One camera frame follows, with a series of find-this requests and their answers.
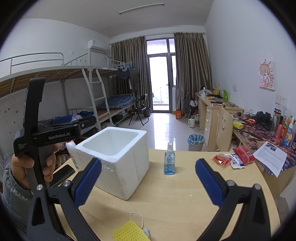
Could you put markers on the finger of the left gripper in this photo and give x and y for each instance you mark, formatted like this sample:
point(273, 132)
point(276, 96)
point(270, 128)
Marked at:
point(83, 123)
point(56, 120)

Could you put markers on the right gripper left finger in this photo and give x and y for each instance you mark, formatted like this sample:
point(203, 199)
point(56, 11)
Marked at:
point(43, 220)

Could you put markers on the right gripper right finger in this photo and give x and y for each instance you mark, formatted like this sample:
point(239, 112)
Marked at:
point(253, 222)

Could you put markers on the yellow foam fruit net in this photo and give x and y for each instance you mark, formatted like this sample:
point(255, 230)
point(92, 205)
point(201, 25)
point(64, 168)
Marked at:
point(130, 231)

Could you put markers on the blue face mask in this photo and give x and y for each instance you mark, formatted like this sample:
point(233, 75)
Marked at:
point(141, 224)

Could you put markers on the grey jacket left forearm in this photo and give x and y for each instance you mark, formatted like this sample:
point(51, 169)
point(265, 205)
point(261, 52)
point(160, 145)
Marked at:
point(15, 199)

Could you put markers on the person's left hand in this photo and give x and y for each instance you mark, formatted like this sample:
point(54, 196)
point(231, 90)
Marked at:
point(19, 164)

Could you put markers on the blue plaid quilt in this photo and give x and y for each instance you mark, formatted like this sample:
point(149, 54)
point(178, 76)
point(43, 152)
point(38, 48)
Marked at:
point(80, 115)

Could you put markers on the white lotion pump bottle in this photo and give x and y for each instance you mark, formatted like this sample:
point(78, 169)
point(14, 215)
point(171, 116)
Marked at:
point(73, 154)

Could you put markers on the metal bunk bed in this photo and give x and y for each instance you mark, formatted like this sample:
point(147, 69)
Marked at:
point(83, 84)

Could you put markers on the white styrofoam box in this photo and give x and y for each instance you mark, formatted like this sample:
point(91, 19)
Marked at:
point(124, 155)

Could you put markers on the black smartphone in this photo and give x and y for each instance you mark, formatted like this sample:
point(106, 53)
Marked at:
point(61, 175)

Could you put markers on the black folding chair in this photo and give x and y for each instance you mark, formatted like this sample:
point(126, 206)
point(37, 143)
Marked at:
point(139, 108)

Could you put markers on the white snack packet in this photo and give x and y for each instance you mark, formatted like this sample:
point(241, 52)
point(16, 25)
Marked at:
point(236, 162)

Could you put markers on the large red snack pack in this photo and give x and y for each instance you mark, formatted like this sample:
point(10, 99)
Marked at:
point(244, 154)

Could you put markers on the printed white paper sheet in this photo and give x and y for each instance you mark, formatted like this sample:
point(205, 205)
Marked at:
point(272, 157)

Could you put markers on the red snack packet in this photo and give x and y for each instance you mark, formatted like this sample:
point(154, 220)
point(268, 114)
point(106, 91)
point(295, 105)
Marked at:
point(222, 160)

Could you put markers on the white air conditioner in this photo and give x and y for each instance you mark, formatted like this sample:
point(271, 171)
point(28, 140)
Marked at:
point(97, 45)

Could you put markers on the left brown curtain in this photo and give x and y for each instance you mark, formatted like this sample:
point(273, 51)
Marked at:
point(135, 78)

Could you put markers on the brown curtain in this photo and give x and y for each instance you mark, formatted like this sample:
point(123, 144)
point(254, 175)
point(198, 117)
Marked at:
point(192, 65)
point(135, 78)

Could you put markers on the blue spray bottle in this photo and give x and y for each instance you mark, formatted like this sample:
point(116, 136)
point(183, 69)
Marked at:
point(169, 162)

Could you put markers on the patterned desk cloth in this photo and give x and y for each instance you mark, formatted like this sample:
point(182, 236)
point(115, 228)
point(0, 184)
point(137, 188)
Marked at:
point(253, 136)

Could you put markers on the orange bag on floor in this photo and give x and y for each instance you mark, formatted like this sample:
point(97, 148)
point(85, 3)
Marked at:
point(178, 114)

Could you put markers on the blue toiletry box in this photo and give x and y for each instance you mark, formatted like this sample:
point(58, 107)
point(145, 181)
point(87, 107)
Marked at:
point(293, 141)

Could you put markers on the wooden smiley chair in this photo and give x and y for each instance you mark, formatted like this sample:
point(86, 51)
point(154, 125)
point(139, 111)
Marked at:
point(224, 131)

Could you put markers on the red orange bottle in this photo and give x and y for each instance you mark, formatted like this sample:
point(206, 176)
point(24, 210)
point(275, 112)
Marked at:
point(280, 132)

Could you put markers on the yellow object on desk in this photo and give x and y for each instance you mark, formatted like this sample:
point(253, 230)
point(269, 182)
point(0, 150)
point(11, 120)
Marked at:
point(237, 125)

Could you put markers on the glass balcony door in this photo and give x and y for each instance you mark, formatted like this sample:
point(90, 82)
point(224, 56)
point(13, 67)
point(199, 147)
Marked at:
point(162, 68)

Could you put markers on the white thermos jug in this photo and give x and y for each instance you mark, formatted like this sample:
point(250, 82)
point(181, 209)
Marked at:
point(191, 121)

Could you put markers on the bin with blue bag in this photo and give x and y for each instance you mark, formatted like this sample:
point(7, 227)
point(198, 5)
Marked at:
point(195, 142)

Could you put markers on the steel thermos bottle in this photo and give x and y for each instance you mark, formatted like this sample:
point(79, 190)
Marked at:
point(276, 121)

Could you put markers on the right brown curtain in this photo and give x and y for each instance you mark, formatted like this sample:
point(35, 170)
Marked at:
point(192, 65)

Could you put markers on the light wooden desk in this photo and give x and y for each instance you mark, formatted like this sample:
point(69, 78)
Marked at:
point(208, 110)

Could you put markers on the green spray bottle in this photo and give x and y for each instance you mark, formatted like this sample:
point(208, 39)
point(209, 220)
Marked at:
point(225, 95)

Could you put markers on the ceiling tube light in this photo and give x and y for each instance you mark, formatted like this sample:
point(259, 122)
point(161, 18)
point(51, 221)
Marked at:
point(140, 7)

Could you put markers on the anime wall picture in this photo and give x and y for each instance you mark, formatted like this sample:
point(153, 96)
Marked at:
point(266, 75)

